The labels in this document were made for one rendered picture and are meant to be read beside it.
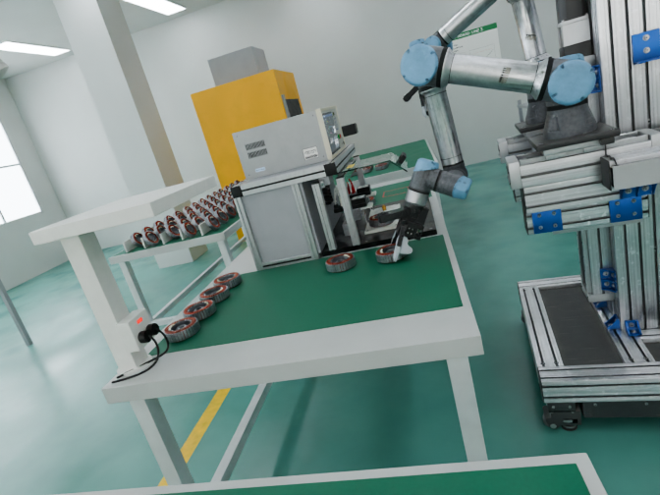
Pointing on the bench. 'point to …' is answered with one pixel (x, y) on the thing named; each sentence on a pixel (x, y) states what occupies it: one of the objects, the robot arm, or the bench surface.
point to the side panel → (277, 227)
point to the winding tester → (287, 143)
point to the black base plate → (372, 233)
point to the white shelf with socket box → (123, 326)
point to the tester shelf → (294, 175)
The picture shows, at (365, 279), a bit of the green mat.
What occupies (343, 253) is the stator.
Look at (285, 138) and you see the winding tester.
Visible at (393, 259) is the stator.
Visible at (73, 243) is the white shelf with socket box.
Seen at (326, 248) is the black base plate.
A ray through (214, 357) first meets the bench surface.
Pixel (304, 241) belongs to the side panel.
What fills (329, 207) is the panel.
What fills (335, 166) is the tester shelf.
